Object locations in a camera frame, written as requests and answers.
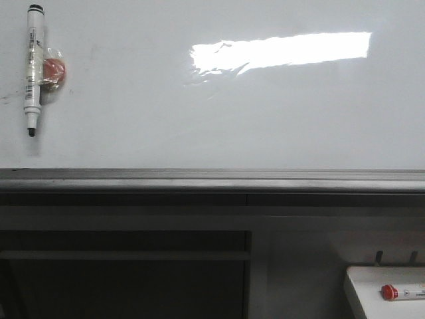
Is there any white whiteboard with metal frame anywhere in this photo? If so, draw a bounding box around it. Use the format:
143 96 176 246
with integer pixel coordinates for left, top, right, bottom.
1 1 424 192

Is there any left metal tray hook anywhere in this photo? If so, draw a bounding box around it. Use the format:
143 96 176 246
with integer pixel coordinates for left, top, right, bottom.
374 251 383 266

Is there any red-capped white marker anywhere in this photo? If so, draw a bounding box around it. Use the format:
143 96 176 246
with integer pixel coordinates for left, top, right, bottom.
381 284 425 301

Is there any white marker tray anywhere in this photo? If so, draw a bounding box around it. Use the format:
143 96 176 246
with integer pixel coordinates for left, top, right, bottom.
343 266 424 318

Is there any red round magnet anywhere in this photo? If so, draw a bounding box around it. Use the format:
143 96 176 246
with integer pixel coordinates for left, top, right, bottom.
41 48 67 92

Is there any white black-tipped whiteboard marker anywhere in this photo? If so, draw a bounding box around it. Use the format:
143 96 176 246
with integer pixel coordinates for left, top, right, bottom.
24 4 45 137

